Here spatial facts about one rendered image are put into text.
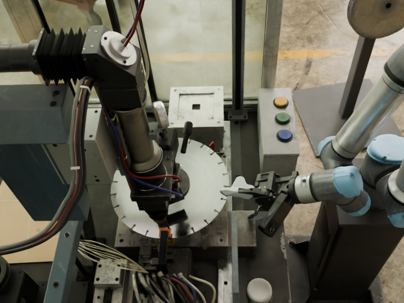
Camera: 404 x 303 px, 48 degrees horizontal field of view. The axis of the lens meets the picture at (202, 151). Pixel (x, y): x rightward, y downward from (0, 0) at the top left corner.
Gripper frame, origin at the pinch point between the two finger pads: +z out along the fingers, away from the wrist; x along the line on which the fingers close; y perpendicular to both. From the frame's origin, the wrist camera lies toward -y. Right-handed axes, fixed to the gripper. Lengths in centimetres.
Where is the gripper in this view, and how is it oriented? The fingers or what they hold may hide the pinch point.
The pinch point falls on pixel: (233, 207)
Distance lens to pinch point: 127.7
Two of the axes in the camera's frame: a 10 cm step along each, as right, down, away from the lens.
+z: -8.0, 2.1, 5.7
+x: -5.7, -5.9, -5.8
